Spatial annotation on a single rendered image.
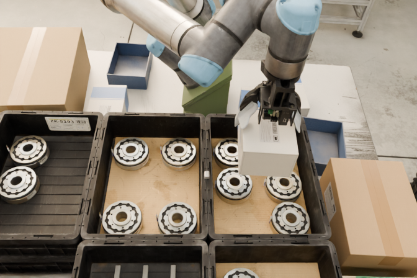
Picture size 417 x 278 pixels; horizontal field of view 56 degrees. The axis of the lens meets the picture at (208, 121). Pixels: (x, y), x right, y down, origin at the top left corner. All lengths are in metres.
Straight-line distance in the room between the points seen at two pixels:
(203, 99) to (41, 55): 0.58
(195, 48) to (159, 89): 0.87
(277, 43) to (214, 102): 0.72
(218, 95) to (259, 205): 0.43
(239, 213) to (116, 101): 0.60
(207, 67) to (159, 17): 0.16
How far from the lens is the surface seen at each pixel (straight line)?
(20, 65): 1.48
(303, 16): 0.67
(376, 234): 1.16
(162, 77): 1.64
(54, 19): 3.30
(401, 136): 2.67
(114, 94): 1.46
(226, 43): 0.72
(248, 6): 0.73
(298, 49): 0.71
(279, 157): 0.87
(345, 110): 1.64
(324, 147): 1.48
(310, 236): 1.02
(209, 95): 1.38
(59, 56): 1.48
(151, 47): 1.35
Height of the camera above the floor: 1.81
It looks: 49 degrees down
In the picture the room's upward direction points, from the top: 4 degrees clockwise
